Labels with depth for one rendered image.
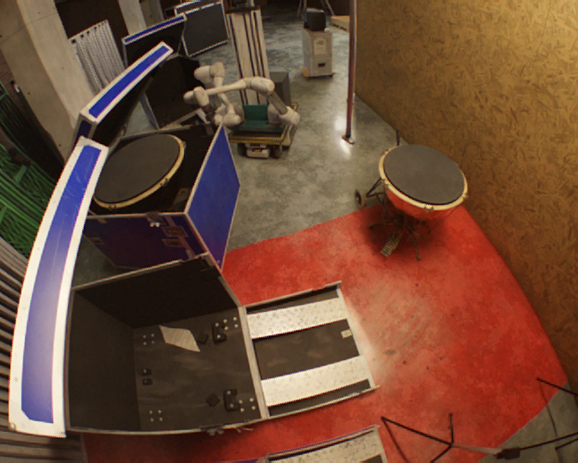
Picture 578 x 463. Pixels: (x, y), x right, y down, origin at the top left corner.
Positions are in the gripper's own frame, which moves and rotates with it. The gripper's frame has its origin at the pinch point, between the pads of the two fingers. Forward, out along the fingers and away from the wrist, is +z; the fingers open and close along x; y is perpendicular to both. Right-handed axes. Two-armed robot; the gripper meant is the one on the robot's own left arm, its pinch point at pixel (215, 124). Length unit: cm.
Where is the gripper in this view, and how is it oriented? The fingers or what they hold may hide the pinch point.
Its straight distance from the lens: 249.6
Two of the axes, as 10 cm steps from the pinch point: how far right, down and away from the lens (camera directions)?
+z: 2.6, 5.7, 7.8
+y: -9.6, 1.0, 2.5
